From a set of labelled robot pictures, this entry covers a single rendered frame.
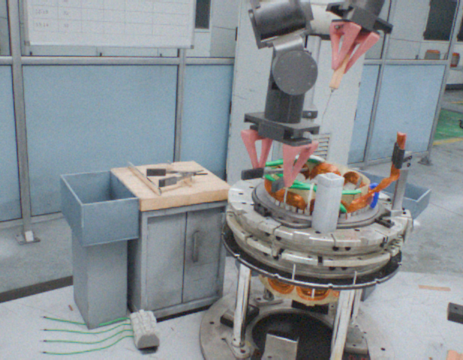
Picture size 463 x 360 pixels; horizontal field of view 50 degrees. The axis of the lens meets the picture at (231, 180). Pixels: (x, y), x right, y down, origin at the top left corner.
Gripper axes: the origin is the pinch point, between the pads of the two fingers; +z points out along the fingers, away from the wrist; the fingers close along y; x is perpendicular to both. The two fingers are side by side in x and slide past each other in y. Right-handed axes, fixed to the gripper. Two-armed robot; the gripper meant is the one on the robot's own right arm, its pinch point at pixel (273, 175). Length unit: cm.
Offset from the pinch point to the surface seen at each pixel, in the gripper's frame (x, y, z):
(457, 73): 1109, -330, 48
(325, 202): 2.8, 8.3, 2.2
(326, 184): 2.8, 7.9, -0.6
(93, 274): -12.5, -29.7, 27.3
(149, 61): 138, -201, 11
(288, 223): 0.7, 3.7, 6.9
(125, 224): -8.3, -25.9, 16.4
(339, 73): 14.1, 0.3, -15.9
